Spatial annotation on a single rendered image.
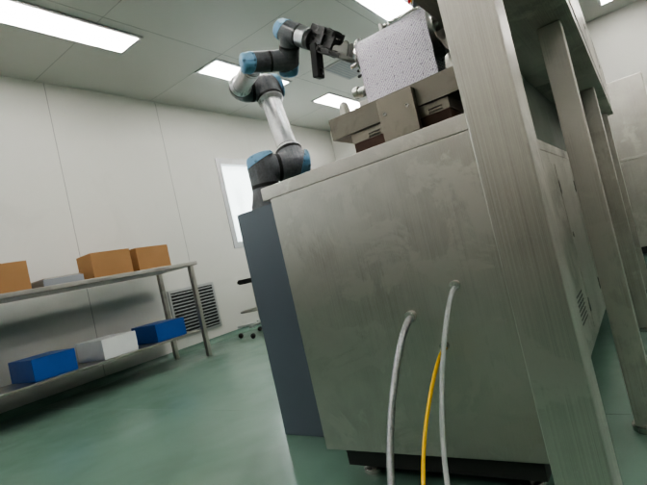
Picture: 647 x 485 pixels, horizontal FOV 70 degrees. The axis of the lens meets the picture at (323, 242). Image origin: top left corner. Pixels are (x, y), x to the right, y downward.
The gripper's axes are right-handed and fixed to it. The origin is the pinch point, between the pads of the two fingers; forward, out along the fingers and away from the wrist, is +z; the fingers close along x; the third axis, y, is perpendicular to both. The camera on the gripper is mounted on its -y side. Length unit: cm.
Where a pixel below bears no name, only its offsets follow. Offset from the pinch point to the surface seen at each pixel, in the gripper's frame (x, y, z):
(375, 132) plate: -23.4, -15.0, 30.7
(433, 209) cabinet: -30, -25, 57
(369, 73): -4.8, -1.5, 10.7
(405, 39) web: -4.8, 10.8, 18.5
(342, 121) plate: -24.4, -16.0, 20.1
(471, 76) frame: -81, 1, 71
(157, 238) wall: 163, -226, -267
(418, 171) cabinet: -30, -19, 49
